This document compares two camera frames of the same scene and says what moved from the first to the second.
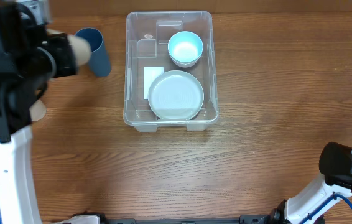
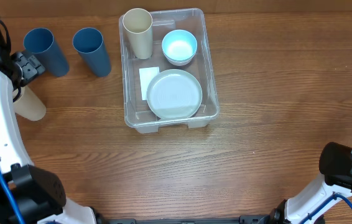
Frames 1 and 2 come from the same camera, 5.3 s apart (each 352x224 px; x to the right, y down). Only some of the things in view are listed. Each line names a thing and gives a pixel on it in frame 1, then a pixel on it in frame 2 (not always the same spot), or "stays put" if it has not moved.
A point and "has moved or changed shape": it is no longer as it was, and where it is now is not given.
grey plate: [176, 95] stays put
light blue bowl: [185, 46] has moved or changed shape
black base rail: [245, 219] stays put
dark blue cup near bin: [99, 61] stays put
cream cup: [80, 46] -> [138, 24]
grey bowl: [185, 65] -> [179, 63]
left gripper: [59, 45] -> [32, 66]
